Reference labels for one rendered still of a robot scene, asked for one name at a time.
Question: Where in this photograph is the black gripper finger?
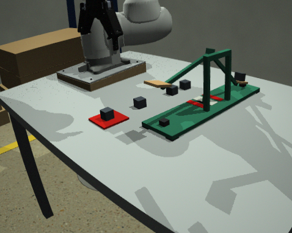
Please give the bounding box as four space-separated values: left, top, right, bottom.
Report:
91 1 123 64
78 2 94 57

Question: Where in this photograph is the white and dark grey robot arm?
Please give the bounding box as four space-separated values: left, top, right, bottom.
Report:
77 0 172 74

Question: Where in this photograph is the flat red square plate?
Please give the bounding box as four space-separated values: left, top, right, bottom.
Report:
89 110 130 130

